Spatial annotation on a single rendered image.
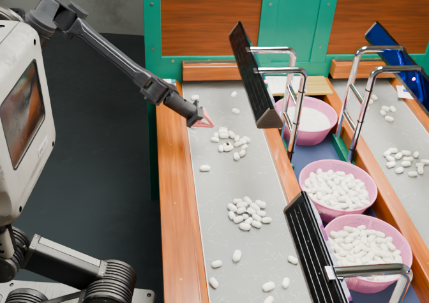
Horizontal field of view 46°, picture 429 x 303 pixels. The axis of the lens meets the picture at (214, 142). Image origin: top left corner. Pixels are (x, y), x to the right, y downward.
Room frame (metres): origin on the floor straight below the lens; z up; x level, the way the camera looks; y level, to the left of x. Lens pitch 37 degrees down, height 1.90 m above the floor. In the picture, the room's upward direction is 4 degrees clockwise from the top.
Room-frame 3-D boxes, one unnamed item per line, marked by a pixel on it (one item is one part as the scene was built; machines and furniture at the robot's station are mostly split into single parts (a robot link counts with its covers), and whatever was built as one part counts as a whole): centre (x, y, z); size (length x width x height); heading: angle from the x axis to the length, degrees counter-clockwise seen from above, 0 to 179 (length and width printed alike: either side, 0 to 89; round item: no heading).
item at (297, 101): (1.55, -0.20, 0.90); 0.20 x 0.19 x 0.45; 9
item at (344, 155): (1.61, -0.59, 0.90); 0.20 x 0.19 x 0.45; 9
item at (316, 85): (1.97, -0.33, 0.77); 0.33 x 0.15 x 0.01; 99
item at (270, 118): (1.54, -0.12, 1.08); 0.62 x 0.08 x 0.07; 9
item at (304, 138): (1.75, -0.37, 0.72); 0.27 x 0.27 x 0.10
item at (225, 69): (1.97, 0.01, 0.83); 0.30 x 0.06 x 0.07; 99
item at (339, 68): (2.07, -0.66, 0.83); 0.30 x 0.06 x 0.07; 99
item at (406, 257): (1.04, -0.48, 0.72); 0.27 x 0.27 x 0.10
